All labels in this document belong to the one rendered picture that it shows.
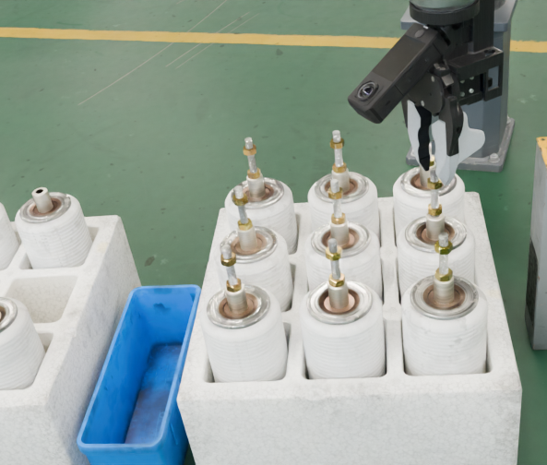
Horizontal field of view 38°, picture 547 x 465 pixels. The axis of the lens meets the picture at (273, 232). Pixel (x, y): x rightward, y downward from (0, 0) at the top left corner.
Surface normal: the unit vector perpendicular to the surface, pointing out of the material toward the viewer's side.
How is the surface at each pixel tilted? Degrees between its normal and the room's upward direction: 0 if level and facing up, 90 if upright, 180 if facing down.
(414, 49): 32
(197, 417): 90
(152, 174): 0
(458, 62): 0
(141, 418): 0
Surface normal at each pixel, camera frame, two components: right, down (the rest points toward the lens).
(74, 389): 0.99, -0.06
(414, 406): -0.08, 0.60
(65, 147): -0.13, -0.80
